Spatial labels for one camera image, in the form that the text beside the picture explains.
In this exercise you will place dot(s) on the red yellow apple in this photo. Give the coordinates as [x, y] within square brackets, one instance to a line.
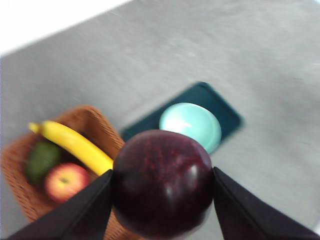
[65, 182]

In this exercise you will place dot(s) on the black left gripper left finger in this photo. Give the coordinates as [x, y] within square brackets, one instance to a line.
[80, 212]

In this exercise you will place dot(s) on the yellow banana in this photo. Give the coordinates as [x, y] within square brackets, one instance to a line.
[75, 145]

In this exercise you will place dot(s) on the dark red plum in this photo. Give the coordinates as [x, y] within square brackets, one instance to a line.
[162, 185]

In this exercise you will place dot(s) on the teal bowl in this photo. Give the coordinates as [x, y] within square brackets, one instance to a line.
[192, 122]

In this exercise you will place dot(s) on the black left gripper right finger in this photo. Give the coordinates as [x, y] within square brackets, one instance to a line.
[245, 215]

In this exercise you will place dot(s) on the green fruit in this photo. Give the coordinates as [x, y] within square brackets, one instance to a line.
[42, 162]

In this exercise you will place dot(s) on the brown wicker basket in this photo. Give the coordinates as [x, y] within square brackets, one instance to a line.
[100, 125]

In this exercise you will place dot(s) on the dark teal tray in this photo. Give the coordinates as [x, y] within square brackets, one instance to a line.
[215, 102]

